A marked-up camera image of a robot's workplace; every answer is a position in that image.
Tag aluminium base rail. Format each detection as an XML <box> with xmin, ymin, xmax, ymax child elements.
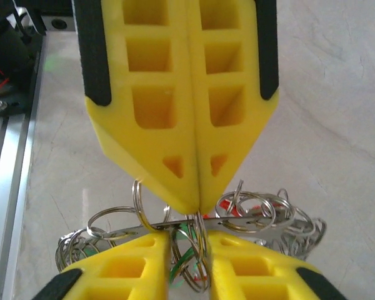
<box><xmin>0</xmin><ymin>115</ymin><xmax>40</xmax><ymax>300</ymax></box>

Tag green key tag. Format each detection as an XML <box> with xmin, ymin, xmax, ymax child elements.
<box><xmin>170</xmin><ymin>246</ymin><xmax>201</xmax><ymax>287</ymax></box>

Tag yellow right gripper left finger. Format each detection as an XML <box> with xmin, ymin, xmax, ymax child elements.
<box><xmin>31</xmin><ymin>232</ymin><xmax>171</xmax><ymax>300</ymax></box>

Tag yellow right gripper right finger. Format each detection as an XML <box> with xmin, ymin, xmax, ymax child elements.
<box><xmin>207</xmin><ymin>231</ymin><xmax>344</xmax><ymax>300</ymax></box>

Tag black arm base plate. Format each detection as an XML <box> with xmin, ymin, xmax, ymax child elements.
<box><xmin>0</xmin><ymin>31</ymin><xmax>46</xmax><ymax>119</ymax></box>

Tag red key tag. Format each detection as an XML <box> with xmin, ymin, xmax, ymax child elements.
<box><xmin>220</xmin><ymin>199</ymin><xmax>238</xmax><ymax>216</ymax></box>

